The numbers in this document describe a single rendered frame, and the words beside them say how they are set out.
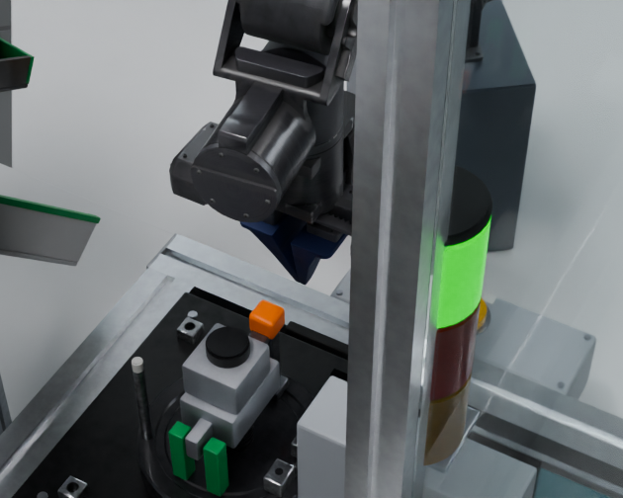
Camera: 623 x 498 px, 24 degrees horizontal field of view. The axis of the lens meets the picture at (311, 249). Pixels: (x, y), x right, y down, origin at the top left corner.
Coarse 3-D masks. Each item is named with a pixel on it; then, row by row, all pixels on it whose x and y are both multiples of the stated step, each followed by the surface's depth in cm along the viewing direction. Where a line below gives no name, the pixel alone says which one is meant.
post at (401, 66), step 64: (384, 0) 49; (448, 0) 48; (384, 64) 50; (448, 64) 51; (384, 128) 53; (384, 192) 55; (384, 256) 58; (384, 320) 60; (384, 384) 63; (384, 448) 66
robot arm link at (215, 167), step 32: (352, 0) 85; (224, 32) 88; (352, 32) 86; (224, 64) 88; (256, 64) 87; (288, 64) 87; (352, 64) 87; (256, 96) 86; (288, 96) 87; (320, 96) 86; (224, 128) 84; (256, 128) 84; (288, 128) 87; (224, 160) 85; (256, 160) 84; (288, 160) 86; (224, 192) 87; (256, 192) 86
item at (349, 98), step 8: (344, 96) 103; (352, 96) 103; (344, 104) 102; (352, 104) 102; (344, 112) 100; (352, 112) 101; (352, 128) 97; (352, 136) 97; (344, 144) 98; (352, 144) 98; (344, 152) 98; (352, 152) 98; (344, 160) 98; (352, 160) 98; (352, 168) 98; (352, 176) 99
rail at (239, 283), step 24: (192, 240) 123; (168, 264) 121; (192, 264) 122; (216, 264) 121; (240, 264) 121; (216, 288) 119; (240, 288) 119; (264, 288) 119; (288, 288) 119; (240, 312) 118; (288, 312) 117; (312, 312) 118; (336, 312) 117; (312, 336) 114; (336, 336) 115
